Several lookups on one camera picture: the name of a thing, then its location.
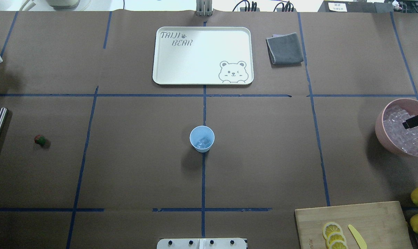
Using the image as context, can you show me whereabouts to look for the white bear serving tray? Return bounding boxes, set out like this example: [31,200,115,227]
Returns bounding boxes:
[152,27,254,85]

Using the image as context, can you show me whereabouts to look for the lemon slice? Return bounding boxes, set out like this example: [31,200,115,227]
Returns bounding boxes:
[328,240,348,249]
[326,233,347,248]
[322,222,343,239]

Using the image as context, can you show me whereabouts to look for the red strawberry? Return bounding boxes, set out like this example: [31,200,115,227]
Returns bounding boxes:
[34,135,47,147]

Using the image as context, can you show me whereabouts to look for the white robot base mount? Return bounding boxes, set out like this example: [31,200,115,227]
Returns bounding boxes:
[156,238,248,249]

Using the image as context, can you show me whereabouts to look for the yellow plastic knife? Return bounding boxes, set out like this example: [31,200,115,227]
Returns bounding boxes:
[348,224,368,249]

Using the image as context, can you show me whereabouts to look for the bamboo cutting board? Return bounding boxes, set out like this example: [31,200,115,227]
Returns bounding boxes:
[295,201,412,249]

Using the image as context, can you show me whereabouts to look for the light blue paper cup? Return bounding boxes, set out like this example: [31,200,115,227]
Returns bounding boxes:
[189,126,215,153]

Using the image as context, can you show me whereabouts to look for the pink bowl of ice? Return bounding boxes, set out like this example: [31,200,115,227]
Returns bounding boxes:
[375,98,418,157]

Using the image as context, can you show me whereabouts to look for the folded grey cloth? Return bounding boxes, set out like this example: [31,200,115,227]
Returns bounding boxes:
[266,33,304,66]

